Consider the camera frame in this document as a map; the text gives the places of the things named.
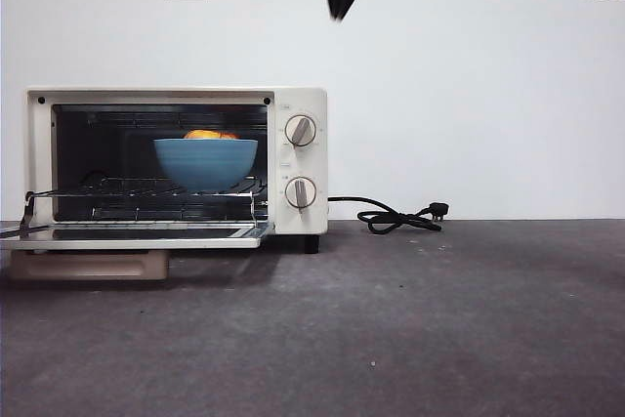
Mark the blue ribbed bowl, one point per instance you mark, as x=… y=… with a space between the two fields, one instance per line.
x=205 y=163

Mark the beige round oven knob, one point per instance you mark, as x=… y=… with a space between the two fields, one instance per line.
x=300 y=130
x=300 y=192

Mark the red yellow apple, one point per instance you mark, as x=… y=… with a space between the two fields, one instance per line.
x=210 y=135

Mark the cream white toaster oven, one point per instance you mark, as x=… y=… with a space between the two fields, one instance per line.
x=303 y=163

